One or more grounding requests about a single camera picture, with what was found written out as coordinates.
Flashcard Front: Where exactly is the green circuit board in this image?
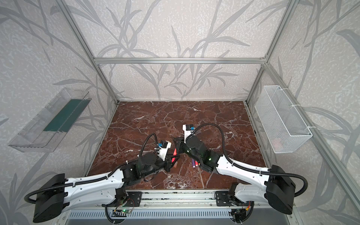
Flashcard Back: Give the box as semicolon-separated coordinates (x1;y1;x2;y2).
111;209;132;218

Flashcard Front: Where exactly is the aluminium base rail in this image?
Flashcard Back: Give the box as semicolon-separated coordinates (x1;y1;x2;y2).
57;189;297;210

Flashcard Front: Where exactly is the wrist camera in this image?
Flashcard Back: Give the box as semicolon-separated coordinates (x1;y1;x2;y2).
182;124;195;143
157;141;172;161

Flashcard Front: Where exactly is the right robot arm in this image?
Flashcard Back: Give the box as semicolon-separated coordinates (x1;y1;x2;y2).
173;136;308;215

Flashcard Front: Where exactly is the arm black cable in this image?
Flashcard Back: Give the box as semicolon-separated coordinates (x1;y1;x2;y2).
192;123;308;197
24;133;158;204

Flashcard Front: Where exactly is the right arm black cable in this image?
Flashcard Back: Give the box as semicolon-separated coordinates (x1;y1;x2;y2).
192;123;308;197

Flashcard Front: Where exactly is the clear plastic wall bin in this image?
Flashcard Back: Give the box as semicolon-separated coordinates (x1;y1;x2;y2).
8;88;92;153

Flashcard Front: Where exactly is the white wire mesh basket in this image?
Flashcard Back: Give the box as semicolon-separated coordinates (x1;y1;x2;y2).
255;85;313;154

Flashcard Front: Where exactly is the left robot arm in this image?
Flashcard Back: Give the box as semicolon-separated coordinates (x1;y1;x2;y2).
24;153;179;223

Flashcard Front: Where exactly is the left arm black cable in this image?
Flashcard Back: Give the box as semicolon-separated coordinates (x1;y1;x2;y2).
24;133;158;204

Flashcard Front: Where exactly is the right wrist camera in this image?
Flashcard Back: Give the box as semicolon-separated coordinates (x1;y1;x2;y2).
182;124;195;143

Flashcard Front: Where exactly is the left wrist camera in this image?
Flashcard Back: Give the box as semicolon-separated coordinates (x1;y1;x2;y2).
157;141;172;161

